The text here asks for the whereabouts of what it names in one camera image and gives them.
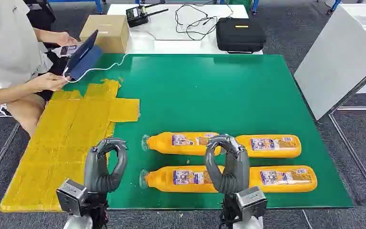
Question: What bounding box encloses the person's left hand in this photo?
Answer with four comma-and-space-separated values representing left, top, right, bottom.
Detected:
56, 31, 79, 48

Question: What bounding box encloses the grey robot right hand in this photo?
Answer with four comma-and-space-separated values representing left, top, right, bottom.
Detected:
204, 134, 251, 195

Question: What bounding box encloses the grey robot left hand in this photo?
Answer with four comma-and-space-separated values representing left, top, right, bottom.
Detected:
84, 137, 129, 194

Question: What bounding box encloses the person's right hand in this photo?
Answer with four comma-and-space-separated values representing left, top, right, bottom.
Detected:
33, 72, 71, 93

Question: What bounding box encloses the blue tablet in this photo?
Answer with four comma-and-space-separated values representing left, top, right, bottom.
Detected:
65, 30, 104, 81

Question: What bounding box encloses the orange drink bottle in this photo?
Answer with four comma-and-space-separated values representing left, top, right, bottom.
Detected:
249, 165, 318, 194
234, 135, 302, 159
139, 166, 225, 194
141, 132, 222, 157

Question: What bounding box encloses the black phone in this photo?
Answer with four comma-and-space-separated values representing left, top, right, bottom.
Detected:
59, 45, 78, 57

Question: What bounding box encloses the black bag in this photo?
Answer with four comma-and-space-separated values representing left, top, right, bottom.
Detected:
23, 0, 57, 31

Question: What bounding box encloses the brown cardboard box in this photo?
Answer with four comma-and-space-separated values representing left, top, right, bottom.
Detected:
79, 14, 131, 54

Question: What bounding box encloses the yellow sheet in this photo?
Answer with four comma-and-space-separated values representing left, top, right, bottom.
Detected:
0, 78, 141, 213

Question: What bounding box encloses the person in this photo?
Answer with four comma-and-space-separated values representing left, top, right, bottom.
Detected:
0, 0, 80, 137

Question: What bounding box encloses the black radio with antennas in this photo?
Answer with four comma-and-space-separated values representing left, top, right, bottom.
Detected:
125, 2, 170, 29

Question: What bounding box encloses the green table mat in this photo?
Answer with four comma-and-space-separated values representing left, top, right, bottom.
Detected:
61, 53, 355, 210

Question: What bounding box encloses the white table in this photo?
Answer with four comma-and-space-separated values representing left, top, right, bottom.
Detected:
106, 3, 264, 55

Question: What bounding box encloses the black carrying case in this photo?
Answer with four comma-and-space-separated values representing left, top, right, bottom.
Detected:
215, 17, 267, 54

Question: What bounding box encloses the white board panel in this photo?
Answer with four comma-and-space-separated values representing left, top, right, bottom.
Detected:
293, 4, 366, 121

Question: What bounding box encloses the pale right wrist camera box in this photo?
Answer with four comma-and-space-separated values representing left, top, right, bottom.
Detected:
234, 186, 268, 222

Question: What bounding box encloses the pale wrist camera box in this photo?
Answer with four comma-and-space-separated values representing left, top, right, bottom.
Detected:
234, 186, 268, 222
56, 178, 89, 218

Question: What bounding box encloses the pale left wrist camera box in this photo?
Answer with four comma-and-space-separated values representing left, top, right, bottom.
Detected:
56, 178, 89, 218

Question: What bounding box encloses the white cable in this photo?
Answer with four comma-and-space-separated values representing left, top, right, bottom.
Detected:
62, 53, 130, 84

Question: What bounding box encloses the grey metal floor frame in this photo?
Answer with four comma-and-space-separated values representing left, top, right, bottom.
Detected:
327, 106, 366, 207
0, 113, 21, 198

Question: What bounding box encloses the black cable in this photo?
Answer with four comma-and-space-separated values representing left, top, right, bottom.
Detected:
174, 0, 234, 42

